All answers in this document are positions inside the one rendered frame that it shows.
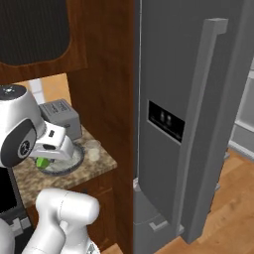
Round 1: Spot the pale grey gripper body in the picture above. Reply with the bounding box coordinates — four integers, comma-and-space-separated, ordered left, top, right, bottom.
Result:
31, 136, 75, 164

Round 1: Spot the grey white ice bowl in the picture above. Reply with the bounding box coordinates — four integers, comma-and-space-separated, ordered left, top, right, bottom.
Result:
39, 142, 86, 177

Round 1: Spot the clear glass of lemonade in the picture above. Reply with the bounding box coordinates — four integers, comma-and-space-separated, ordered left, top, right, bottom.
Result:
84, 139, 102, 163

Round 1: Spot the grey fridge drawer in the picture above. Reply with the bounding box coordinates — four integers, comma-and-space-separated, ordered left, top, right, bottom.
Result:
132, 178, 186, 254

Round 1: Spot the grey fridge door with dispenser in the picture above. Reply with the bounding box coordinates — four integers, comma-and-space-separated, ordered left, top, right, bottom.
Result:
134, 0, 247, 229

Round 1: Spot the grey fridge side door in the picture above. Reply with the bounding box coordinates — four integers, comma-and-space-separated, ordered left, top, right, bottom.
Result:
182, 0, 254, 245

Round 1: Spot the small green item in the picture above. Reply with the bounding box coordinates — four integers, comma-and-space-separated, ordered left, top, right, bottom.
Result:
35, 157, 56, 169

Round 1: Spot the grey toaster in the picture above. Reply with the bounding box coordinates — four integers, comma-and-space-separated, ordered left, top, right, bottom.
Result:
38, 98, 83, 142

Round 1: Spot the black appliance front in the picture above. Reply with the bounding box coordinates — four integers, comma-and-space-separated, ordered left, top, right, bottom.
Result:
0, 166, 34, 254

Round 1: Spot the tall wooden cupboard side panel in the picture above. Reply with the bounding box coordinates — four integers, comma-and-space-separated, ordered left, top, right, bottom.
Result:
64, 0, 136, 254

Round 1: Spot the wooden cupboard door dark panel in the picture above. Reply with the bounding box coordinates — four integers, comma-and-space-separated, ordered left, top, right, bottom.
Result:
0, 0, 89, 85

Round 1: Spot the white cupboard run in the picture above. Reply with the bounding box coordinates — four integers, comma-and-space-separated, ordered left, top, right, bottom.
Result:
227, 58, 254, 162

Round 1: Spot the grey fridge drawer handle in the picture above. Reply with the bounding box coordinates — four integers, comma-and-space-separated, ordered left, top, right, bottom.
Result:
148, 220, 170, 233

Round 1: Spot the grey fridge door handle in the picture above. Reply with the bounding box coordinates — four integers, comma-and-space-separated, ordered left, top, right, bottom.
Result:
172, 18, 229, 234

